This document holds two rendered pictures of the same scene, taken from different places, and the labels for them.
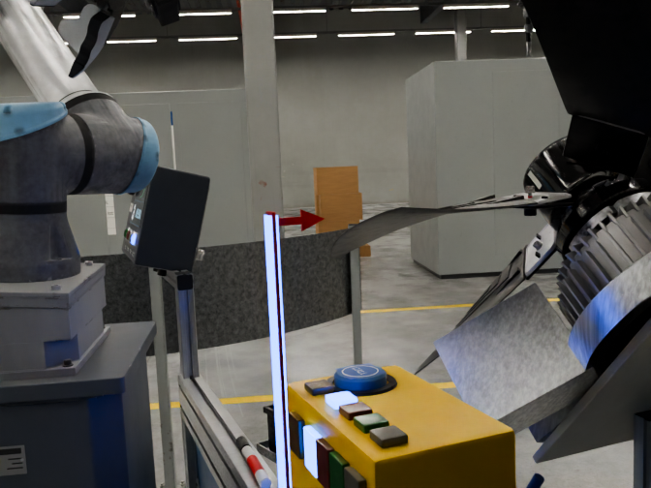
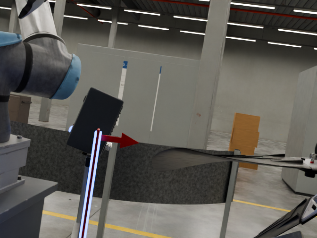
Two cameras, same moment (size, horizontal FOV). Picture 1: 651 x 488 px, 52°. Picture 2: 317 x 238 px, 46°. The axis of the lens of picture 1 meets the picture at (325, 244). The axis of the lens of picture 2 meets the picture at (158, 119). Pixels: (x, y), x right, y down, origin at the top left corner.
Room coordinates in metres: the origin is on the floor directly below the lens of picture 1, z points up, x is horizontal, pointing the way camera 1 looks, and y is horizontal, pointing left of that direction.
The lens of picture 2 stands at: (0.22, -0.15, 1.25)
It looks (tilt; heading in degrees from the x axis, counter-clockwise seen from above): 3 degrees down; 13
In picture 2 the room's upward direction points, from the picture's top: 9 degrees clockwise
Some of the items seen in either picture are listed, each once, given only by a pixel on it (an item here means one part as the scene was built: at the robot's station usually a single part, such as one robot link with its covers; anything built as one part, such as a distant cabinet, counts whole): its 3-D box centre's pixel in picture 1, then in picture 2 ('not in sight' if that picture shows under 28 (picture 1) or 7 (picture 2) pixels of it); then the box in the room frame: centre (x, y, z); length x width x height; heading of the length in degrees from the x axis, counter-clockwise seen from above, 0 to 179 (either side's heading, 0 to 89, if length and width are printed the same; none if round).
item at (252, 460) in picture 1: (252, 461); not in sight; (0.82, 0.11, 0.87); 0.14 x 0.01 x 0.01; 19
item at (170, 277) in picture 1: (174, 273); (92, 155); (1.32, 0.30, 1.04); 0.24 x 0.03 x 0.03; 22
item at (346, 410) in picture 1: (356, 411); not in sight; (0.43, -0.02, 1.08); 0.02 x 0.02 x 0.01; 22
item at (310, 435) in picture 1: (313, 451); not in sight; (0.45, 0.02, 1.04); 0.02 x 0.01 x 0.03; 22
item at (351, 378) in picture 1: (360, 380); not in sight; (0.50, -0.02, 1.08); 0.04 x 0.04 x 0.02
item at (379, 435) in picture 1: (387, 436); not in sight; (0.39, -0.03, 1.08); 0.02 x 0.02 x 0.01; 22
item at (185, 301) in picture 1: (186, 324); (86, 189); (1.22, 0.26, 0.96); 0.03 x 0.03 x 0.20; 22
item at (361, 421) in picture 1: (371, 422); not in sight; (0.41, -0.02, 1.08); 0.02 x 0.02 x 0.01; 22
